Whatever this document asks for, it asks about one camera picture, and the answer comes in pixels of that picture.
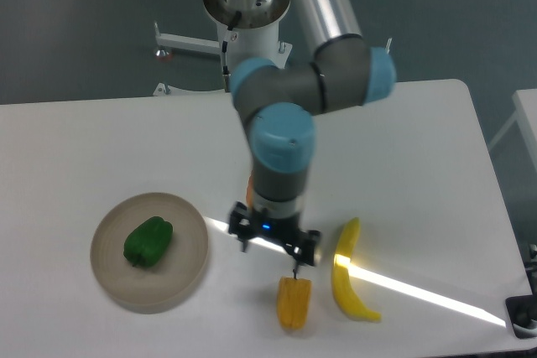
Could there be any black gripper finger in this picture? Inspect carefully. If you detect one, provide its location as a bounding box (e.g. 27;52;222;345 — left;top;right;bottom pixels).
227;202;254;252
284;230;322;278

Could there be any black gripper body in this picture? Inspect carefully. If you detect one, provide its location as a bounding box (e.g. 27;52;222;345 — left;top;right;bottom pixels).
247;200;302;257

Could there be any green bell pepper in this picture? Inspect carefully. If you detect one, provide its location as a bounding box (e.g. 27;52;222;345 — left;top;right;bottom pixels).
123;216;173;268

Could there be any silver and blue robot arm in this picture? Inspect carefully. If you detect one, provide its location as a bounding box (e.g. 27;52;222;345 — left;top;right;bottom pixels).
174;0;396;267

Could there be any orange yellow bell pepper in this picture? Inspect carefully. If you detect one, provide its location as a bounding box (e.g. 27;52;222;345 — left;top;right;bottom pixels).
276;277;312;330

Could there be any beige round plate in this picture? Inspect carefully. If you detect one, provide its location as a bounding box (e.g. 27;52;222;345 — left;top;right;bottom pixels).
90;193;210;314

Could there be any orange triangular pastry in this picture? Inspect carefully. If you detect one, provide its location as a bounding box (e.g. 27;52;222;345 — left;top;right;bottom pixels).
245;173;253;208

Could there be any yellow banana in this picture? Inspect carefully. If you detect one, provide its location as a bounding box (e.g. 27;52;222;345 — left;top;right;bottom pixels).
331;217;382;323

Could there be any black clamp at table edge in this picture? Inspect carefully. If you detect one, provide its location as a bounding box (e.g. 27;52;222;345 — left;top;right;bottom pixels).
504;243;537;339

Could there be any white side table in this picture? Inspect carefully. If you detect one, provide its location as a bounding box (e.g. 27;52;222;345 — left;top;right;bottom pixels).
487;89;536;164

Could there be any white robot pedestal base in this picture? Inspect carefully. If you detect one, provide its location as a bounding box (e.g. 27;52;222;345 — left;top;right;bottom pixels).
154;0;293;91

